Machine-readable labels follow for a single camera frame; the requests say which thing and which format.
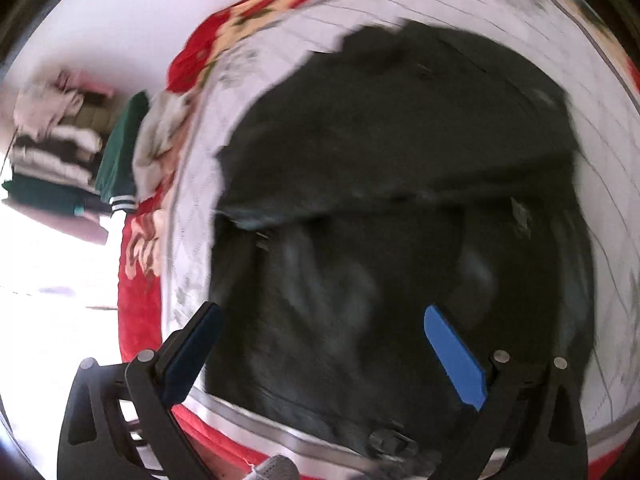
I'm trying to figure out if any black jacket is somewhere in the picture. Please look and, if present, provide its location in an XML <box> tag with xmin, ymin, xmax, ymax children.
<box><xmin>204</xmin><ymin>19</ymin><xmax>597</xmax><ymax>476</ymax></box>

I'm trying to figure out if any white patterned bed sheet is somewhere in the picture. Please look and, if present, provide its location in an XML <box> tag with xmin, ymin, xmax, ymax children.
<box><xmin>159</xmin><ymin>0</ymin><xmax>640</xmax><ymax>478</ymax></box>

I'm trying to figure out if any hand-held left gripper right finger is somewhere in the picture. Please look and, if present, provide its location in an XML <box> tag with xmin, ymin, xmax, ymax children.
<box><xmin>423</xmin><ymin>305</ymin><xmax>589</xmax><ymax>480</ymax></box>

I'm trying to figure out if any stack of folded clothes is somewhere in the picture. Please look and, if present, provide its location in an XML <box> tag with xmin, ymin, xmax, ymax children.
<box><xmin>2</xmin><ymin>70</ymin><xmax>117</xmax><ymax>247</ymax></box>

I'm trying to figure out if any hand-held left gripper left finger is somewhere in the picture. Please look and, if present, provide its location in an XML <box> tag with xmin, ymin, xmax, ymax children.
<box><xmin>56</xmin><ymin>302</ymin><xmax>224</xmax><ymax>480</ymax></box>

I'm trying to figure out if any red floral blanket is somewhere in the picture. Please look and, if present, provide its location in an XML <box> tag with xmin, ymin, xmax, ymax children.
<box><xmin>116</xmin><ymin>0</ymin><xmax>640</xmax><ymax>480</ymax></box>

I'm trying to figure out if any green garment with striped cuff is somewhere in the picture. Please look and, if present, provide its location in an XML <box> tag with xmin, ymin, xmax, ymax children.
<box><xmin>94</xmin><ymin>91</ymin><xmax>151</xmax><ymax>217</ymax></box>

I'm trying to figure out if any beige crumpled garment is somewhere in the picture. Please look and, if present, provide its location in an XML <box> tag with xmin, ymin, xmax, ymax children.
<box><xmin>132</xmin><ymin>91</ymin><xmax>197</xmax><ymax>200</ymax></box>

